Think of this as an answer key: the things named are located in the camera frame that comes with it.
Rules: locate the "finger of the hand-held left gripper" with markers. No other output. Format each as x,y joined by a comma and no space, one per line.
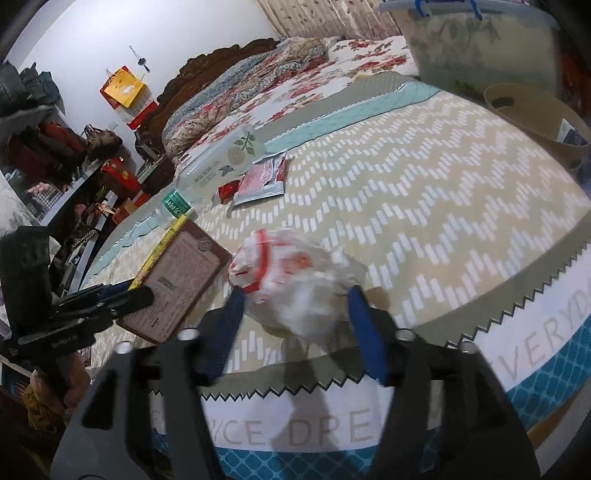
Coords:
106,290
134,299

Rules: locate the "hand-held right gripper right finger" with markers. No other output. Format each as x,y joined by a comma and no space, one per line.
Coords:
368,332

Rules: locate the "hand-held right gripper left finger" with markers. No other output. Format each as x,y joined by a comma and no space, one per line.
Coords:
226,332

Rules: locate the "yellow brown medicine box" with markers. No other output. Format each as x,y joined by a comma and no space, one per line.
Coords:
180,281

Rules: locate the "white red plastic bag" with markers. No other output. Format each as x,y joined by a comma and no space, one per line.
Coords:
295,286

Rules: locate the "beige waste basket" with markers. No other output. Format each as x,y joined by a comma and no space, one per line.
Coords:
531,115

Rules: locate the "person's left hand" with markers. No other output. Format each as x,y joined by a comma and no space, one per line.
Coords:
76,383

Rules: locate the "grey shelving unit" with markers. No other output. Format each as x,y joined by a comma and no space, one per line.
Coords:
74,189

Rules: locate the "clear bottle with green label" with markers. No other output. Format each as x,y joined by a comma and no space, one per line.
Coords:
173,205

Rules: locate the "red gift bag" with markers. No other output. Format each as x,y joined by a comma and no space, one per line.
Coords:
121,177

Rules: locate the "dark wooden nightstand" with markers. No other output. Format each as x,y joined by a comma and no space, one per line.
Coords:
154,170

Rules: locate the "dark red hanging clothes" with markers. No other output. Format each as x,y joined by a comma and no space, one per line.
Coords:
46,145

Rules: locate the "small red wrapper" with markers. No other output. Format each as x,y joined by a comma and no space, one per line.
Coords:
227,191

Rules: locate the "brown handbag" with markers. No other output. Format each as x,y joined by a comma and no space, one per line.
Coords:
102,141

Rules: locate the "red snack packet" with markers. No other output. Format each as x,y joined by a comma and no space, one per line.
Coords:
263,177

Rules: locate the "white bottle with leaf print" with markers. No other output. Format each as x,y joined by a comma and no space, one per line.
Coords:
221,159

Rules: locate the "dark grey cloth bundle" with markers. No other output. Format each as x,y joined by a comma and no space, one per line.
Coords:
27,85

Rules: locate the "yellow paper bag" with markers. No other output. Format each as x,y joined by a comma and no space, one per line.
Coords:
122,87

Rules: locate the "floral quilt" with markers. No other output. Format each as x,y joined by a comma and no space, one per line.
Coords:
240,92

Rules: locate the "carved wooden headboard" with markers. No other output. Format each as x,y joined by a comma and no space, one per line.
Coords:
203,62

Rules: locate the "blue white small box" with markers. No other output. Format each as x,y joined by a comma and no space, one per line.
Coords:
570,131

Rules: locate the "beige leaf print curtain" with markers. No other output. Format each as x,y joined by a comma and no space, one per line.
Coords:
323,16

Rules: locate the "red wall calendar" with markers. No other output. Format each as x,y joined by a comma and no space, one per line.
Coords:
141,110

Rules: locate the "hanging wall ornament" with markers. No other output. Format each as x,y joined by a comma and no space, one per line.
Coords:
141,60

